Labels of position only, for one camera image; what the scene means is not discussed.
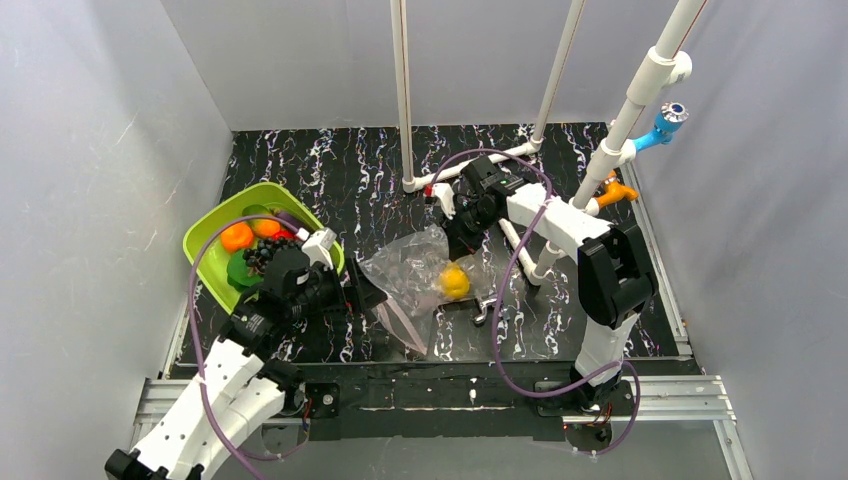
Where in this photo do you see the clear zip top bag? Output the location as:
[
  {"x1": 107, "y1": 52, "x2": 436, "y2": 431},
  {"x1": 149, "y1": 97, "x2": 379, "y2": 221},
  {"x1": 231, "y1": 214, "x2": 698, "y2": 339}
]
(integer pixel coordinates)
[{"x1": 360, "y1": 225, "x2": 497, "y2": 355}]

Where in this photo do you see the yellow fake fruit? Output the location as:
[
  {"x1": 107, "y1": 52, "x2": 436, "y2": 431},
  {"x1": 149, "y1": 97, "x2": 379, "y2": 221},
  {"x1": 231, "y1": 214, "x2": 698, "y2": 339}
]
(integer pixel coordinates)
[{"x1": 438, "y1": 263, "x2": 471, "y2": 300}]

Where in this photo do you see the red fake apple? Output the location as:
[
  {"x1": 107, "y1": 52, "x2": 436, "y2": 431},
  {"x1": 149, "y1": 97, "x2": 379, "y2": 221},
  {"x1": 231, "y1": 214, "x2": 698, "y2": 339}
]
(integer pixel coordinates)
[{"x1": 270, "y1": 229, "x2": 296, "y2": 242}]

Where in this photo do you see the dark fake grape bunch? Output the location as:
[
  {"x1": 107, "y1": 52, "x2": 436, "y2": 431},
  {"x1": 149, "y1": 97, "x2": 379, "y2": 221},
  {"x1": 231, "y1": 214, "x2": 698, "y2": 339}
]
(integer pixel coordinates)
[{"x1": 242, "y1": 237, "x2": 299, "y2": 275}]

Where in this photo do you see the purple fake eggplant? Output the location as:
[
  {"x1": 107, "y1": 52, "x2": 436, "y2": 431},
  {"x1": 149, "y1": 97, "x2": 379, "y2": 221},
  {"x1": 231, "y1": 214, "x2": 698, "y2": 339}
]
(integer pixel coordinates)
[{"x1": 275, "y1": 210, "x2": 306, "y2": 230}]

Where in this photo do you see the green fake leafy vegetable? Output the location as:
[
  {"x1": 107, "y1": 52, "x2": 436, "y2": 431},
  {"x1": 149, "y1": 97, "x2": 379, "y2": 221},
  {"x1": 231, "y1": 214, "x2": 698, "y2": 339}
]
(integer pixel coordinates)
[{"x1": 226, "y1": 249, "x2": 263, "y2": 292}]

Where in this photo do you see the yellow green fake mango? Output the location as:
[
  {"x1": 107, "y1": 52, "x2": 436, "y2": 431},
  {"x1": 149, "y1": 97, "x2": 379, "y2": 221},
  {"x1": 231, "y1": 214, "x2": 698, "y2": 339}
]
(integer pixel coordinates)
[{"x1": 242, "y1": 204, "x2": 282, "y2": 239}]

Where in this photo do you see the orange fake fruit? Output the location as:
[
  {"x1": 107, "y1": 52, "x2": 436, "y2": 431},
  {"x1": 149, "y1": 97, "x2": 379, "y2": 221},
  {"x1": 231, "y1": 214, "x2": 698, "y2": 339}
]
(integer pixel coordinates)
[{"x1": 219, "y1": 222, "x2": 255, "y2": 254}]

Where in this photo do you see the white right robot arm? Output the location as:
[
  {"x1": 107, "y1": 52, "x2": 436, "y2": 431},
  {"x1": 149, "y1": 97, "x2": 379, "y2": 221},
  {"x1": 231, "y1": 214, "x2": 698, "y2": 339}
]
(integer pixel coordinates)
[{"x1": 425, "y1": 149, "x2": 658, "y2": 409}]

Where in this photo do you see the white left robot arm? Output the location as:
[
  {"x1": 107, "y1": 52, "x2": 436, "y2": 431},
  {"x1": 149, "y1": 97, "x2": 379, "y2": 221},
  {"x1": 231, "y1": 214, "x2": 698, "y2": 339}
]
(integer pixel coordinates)
[{"x1": 104, "y1": 248, "x2": 388, "y2": 479}]

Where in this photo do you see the lime green plastic basin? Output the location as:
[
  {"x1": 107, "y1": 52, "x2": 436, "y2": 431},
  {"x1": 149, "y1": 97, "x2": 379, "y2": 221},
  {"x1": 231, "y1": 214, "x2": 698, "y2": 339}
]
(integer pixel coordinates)
[{"x1": 183, "y1": 182, "x2": 324, "y2": 313}]

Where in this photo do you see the orange tap valve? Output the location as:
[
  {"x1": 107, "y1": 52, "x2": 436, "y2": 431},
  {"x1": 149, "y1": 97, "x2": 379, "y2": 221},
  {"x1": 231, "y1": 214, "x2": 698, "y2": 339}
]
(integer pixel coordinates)
[{"x1": 595, "y1": 170, "x2": 640, "y2": 208}]

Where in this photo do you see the blue tap valve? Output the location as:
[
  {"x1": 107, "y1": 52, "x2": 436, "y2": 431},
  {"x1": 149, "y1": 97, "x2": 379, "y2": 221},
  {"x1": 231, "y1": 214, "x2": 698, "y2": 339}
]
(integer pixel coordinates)
[{"x1": 633, "y1": 102, "x2": 690, "y2": 153}]

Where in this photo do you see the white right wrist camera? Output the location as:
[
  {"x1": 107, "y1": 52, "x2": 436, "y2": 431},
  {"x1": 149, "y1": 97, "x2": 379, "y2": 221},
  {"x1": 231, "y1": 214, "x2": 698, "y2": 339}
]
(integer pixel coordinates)
[{"x1": 424, "y1": 182, "x2": 456, "y2": 220}]

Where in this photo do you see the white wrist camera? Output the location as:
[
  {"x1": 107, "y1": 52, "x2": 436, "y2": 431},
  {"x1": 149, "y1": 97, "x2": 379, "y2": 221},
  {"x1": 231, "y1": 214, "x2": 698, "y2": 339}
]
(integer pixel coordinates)
[
  {"x1": 296, "y1": 228, "x2": 337, "y2": 267},
  {"x1": 424, "y1": 182, "x2": 456, "y2": 220}
]

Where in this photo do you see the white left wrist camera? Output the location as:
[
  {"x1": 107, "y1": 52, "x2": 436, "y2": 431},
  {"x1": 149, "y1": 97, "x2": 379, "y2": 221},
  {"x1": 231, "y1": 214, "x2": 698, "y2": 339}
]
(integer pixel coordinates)
[{"x1": 296, "y1": 228, "x2": 337, "y2": 267}]

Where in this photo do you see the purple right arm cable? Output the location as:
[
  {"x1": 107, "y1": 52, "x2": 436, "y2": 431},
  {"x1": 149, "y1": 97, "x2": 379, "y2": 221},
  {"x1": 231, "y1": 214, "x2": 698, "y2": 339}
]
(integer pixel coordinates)
[{"x1": 427, "y1": 148, "x2": 642, "y2": 457}]

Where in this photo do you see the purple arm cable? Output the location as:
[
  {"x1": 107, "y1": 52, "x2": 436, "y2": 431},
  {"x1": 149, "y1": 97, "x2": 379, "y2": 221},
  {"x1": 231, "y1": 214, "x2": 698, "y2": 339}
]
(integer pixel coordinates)
[
  {"x1": 187, "y1": 213, "x2": 313, "y2": 480},
  {"x1": 427, "y1": 148, "x2": 642, "y2": 457}
]

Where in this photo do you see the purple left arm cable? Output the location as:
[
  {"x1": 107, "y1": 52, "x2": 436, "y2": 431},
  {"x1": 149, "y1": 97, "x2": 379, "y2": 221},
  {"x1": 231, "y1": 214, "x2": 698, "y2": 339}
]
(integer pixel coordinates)
[{"x1": 187, "y1": 213, "x2": 313, "y2": 480}]

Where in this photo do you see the white PVC pipe frame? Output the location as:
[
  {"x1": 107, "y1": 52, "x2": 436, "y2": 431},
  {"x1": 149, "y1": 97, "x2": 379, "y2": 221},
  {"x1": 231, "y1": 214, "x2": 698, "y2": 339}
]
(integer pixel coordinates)
[{"x1": 389, "y1": 0, "x2": 710, "y2": 287}]

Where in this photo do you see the aluminium frame rail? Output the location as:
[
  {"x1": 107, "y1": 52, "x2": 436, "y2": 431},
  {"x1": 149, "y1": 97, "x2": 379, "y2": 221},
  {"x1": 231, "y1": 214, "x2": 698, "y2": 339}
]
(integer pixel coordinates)
[{"x1": 119, "y1": 376, "x2": 757, "y2": 480}]

